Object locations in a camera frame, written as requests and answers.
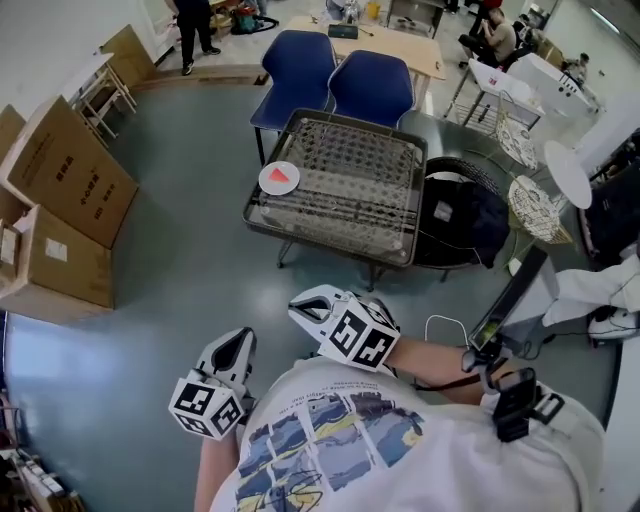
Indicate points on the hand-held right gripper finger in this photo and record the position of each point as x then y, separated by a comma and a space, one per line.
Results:
310, 324
315, 293

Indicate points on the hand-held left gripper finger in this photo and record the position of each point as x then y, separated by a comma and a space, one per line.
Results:
250, 350
210, 352

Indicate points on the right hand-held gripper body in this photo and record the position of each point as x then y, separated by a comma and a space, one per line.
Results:
360, 335

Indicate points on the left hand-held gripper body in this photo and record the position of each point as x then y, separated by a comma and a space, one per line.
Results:
200, 402

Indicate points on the red watermelon slice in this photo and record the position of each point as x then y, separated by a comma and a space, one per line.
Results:
277, 175

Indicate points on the person's left forearm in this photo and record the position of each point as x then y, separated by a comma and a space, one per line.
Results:
215, 470

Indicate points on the person's right forearm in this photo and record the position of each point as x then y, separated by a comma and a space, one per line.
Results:
435, 362

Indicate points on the glass-topped rattan table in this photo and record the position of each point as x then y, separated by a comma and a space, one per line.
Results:
350, 200

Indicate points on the white round plate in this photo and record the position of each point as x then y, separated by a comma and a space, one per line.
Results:
288, 188

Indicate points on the black jacket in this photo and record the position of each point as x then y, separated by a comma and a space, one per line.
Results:
465, 220

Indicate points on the white printed t-shirt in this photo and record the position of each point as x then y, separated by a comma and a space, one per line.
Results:
450, 475

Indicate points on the cardboard box with white label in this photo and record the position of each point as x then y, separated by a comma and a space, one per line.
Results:
65, 270

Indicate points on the cluttered shelf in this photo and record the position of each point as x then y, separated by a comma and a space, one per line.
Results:
30, 480

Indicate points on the black round wicker chair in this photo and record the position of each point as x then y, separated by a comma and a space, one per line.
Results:
475, 167

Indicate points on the blue padded chair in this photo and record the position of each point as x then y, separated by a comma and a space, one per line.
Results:
297, 65
370, 85

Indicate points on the large flat cardboard box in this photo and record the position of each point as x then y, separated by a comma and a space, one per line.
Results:
65, 170

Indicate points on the white round side table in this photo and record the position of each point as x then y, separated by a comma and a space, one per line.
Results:
567, 172

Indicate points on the black flat box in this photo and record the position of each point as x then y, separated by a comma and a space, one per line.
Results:
343, 31

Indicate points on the black case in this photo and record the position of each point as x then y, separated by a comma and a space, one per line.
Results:
615, 210

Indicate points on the plain cardboard box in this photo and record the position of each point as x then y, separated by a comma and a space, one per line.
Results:
10, 135

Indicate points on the wooden board panel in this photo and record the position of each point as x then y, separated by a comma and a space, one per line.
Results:
127, 55

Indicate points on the folded wooden table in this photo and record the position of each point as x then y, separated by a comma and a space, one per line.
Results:
95, 67

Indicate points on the white tub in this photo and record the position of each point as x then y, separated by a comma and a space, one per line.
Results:
545, 75

